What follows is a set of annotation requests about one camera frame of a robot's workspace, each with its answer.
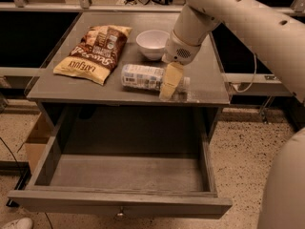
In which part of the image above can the metal railing frame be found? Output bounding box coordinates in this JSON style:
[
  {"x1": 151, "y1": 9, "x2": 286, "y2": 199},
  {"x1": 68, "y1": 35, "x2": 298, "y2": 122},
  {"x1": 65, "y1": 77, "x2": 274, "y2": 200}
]
[{"x1": 0, "y1": 0, "x2": 305, "y2": 17}]

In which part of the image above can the white cable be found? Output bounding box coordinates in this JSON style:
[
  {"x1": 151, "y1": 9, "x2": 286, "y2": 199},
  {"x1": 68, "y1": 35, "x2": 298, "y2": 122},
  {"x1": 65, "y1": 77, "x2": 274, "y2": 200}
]
[{"x1": 231, "y1": 52, "x2": 257, "y2": 94}]

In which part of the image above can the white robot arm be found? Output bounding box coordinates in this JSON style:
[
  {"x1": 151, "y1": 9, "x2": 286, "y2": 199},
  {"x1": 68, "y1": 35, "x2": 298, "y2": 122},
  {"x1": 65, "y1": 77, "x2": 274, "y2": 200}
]
[{"x1": 163, "y1": 0, "x2": 305, "y2": 229}]

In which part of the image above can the white shoe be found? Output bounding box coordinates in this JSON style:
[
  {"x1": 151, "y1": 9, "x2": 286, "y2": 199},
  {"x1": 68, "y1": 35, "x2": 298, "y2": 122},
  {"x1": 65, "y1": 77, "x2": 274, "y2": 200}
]
[{"x1": 1, "y1": 218, "x2": 33, "y2": 229}]

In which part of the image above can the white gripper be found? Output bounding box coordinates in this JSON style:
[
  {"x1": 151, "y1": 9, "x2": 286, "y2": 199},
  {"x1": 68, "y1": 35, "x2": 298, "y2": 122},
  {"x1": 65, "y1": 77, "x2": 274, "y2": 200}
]
[{"x1": 159, "y1": 31, "x2": 201, "y2": 100}]

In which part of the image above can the black floor cable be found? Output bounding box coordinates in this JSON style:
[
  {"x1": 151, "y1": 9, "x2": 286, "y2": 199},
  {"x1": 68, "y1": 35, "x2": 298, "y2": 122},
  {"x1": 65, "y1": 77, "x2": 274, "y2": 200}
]
[{"x1": 0, "y1": 136, "x2": 23, "y2": 177}]

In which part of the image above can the grey cabinet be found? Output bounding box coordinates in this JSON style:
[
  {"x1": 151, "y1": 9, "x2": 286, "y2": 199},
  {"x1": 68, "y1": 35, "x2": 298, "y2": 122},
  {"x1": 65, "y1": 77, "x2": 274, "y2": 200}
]
[{"x1": 26, "y1": 11, "x2": 232, "y2": 145}]

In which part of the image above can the white bowl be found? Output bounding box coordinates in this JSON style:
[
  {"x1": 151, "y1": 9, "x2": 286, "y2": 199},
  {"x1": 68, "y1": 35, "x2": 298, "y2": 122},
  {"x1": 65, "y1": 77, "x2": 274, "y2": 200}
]
[{"x1": 136, "y1": 30, "x2": 169, "y2": 61}]

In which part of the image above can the grey open top drawer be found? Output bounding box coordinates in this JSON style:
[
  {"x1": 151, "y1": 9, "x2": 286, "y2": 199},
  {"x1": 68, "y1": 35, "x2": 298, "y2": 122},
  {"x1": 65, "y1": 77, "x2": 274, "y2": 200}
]
[{"x1": 9, "y1": 106, "x2": 233, "y2": 219}]

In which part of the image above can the brown yellow chip bag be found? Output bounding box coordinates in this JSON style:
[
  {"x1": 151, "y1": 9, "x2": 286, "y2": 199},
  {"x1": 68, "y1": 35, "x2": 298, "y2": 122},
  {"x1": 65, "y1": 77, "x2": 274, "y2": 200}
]
[{"x1": 53, "y1": 25, "x2": 132, "y2": 85}]

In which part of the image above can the cardboard box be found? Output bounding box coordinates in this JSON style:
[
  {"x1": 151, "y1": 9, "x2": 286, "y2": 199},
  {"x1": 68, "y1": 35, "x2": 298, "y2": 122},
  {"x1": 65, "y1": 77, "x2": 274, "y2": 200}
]
[{"x1": 21, "y1": 114, "x2": 52, "y2": 174}]

